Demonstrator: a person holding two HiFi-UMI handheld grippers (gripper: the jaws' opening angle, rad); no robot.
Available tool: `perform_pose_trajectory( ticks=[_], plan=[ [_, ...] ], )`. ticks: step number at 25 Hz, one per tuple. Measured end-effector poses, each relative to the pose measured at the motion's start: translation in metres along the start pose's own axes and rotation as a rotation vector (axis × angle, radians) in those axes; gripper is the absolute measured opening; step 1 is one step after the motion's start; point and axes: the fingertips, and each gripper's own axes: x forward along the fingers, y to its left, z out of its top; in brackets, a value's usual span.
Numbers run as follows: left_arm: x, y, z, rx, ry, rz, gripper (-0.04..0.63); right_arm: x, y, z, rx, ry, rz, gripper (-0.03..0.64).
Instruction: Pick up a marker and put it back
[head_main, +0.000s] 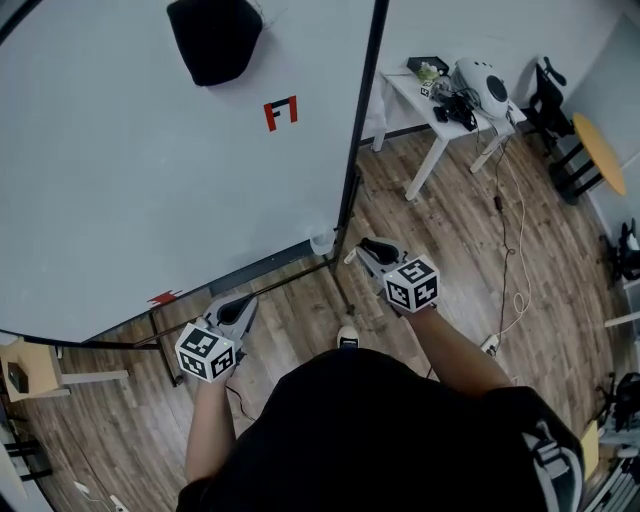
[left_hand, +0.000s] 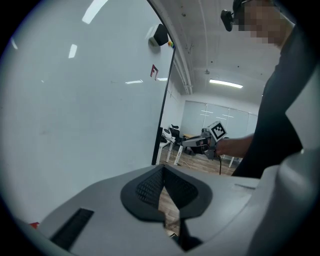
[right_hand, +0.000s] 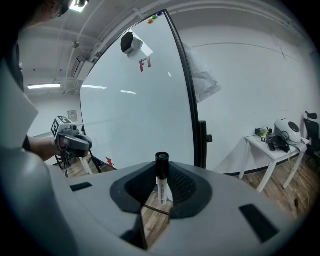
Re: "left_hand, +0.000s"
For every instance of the white rounded device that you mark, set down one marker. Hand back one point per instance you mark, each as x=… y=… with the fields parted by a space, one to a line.
x=168 y=135

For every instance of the black head camera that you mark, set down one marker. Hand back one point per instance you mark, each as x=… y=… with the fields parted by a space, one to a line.
x=227 y=20

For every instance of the ceiling light strip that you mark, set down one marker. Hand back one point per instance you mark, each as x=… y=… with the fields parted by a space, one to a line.
x=225 y=83

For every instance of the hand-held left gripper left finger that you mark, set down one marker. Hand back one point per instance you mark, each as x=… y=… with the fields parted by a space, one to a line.
x=105 y=212

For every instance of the black framed whiteboard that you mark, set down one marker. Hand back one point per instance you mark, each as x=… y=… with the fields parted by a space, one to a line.
x=87 y=100

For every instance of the black office chair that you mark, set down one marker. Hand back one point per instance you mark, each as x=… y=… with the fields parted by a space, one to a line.
x=175 y=131

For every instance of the small white table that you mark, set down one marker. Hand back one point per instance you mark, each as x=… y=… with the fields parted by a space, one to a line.
x=231 y=162

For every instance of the person's right forearm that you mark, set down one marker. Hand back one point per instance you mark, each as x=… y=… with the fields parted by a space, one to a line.
x=235 y=147

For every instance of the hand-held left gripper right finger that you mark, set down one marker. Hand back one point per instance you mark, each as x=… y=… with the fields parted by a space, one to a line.
x=225 y=197

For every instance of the person's head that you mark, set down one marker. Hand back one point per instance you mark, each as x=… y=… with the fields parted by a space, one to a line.
x=262 y=22

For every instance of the red angular sticker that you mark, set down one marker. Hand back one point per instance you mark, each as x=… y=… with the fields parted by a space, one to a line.
x=153 y=71

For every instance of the person's black shirt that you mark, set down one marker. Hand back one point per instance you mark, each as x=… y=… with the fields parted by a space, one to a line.
x=275 y=112

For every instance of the black whiteboard eraser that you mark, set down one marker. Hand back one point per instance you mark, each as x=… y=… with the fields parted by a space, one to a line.
x=160 y=36

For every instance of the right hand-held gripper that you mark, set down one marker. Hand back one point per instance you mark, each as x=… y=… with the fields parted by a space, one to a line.
x=218 y=131

